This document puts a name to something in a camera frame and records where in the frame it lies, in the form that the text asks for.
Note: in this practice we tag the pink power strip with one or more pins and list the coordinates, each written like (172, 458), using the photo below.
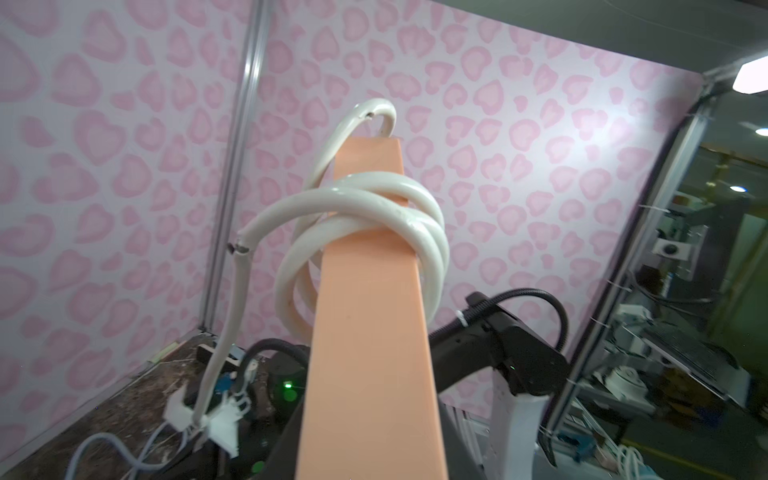
(370, 408)

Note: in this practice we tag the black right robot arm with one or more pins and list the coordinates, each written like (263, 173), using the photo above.
(519, 334)

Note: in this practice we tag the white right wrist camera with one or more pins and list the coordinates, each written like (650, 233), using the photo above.
(220, 425)

